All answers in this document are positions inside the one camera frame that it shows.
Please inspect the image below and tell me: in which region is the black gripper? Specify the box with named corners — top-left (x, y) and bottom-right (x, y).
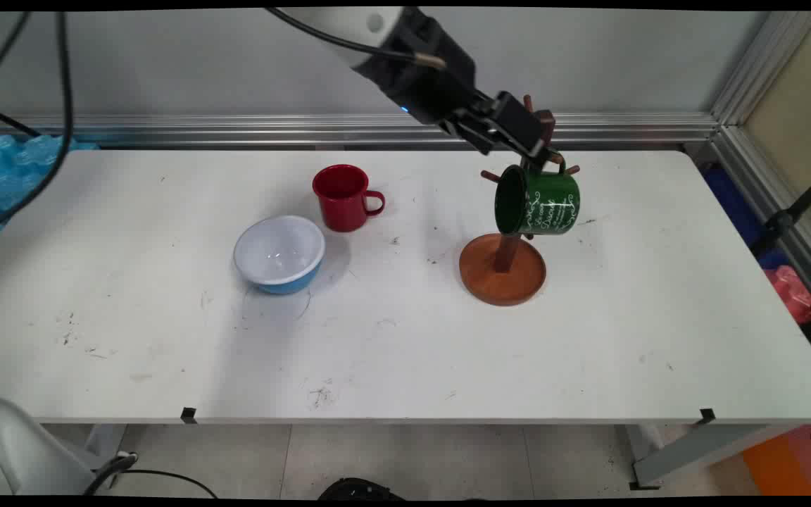
top-left (356, 7), bottom-right (562, 170)

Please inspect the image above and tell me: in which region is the green enamel mug white lettering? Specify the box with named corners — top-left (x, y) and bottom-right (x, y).
top-left (493, 156), bottom-right (582, 237)

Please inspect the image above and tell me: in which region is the grey rounded robot base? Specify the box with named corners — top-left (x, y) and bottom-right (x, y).
top-left (0, 396), bottom-right (96, 497)

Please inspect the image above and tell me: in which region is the brown wooden mug tree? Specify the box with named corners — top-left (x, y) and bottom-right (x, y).
top-left (458, 94), bottom-right (582, 308)

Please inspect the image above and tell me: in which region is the red enamel mug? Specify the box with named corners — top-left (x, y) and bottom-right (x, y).
top-left (312, 164), bottom-right (386, 233)

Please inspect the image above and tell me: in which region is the blue plastic crate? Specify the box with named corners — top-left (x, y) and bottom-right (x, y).
top-left (701, 165), bottom-right (790, 270)

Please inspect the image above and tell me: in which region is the blue bowl white inside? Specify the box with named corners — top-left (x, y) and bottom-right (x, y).
top-left (233, 215), bottom-right (327, 295)

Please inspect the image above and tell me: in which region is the beige partition panel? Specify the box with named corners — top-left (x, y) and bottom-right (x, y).
top-left (742, 13), bottom-right (811, 244)

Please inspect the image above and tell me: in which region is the black tripod stand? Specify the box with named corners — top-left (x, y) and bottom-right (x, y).
top-left (750, 162), bottom-right (811, 258)

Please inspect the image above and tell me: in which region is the red plastic bag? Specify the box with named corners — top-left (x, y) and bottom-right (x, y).
top-left (765, 265), bottom-right (811, 382)

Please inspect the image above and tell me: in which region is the grey table leg with foot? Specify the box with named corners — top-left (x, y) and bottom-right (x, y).
top-left (622, 423), bottom-right (795, 491)

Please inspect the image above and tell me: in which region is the black electronic device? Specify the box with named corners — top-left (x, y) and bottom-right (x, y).
top-left (318, 477), bottom-right (406, 501)

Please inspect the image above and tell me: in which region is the orange box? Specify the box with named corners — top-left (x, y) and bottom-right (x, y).
top-left (741, 433), bottom-right (811, 497)

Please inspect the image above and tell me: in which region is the blue bubble wrap sheet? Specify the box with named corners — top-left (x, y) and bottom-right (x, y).
top-left (0, 134), bottom-right (100, 258)

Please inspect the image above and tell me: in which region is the black cable with metal plug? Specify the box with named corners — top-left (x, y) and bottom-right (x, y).
top-left (265, 7), bottom-right (447, 70)

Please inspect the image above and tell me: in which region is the aluminium corner frame post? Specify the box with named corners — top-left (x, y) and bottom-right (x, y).
top-left (710, 11), bottom-right (811, 321)

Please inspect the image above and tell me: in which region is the horizontal aluminium frame rail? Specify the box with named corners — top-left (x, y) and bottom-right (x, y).
top-left (0, 113), bottom-right (719, 151)

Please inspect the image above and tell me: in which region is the thick black cable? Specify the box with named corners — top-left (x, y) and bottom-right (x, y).
top-left (0, 11), bottom-right (74, 237)

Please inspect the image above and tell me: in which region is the black floor cable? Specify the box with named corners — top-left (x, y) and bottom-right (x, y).
top-left (82, 451), bottom-right (220, 499)

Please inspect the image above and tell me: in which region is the thin black cord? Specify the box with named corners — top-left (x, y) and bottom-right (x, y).
top-left (0, 104), bottom-right (42, 138)

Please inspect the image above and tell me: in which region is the thin black cable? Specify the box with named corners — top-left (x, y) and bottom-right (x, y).
top-left (0, 11), bottom-right (32, 117)

